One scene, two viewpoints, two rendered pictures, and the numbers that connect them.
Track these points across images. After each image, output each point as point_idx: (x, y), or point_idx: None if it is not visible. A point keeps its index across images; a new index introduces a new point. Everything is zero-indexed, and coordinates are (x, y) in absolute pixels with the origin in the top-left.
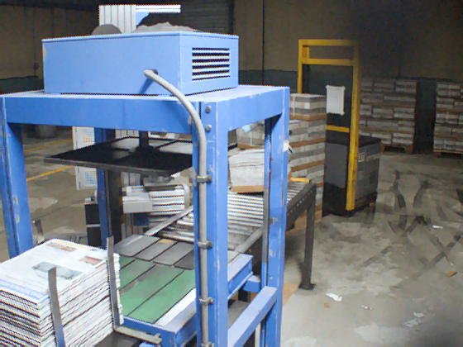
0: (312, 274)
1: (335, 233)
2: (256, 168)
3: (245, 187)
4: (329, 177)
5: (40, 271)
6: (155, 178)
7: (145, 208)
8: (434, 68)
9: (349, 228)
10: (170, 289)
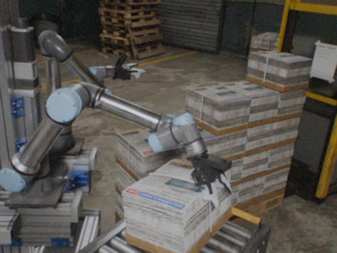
0: None
1: (296, 233)
2: (161, 221)
3: (143, 242)
4: (300, 149)
5: None
6: (25, 191)
7: (0, 239)
8: None
9: (316, 226)
10: None
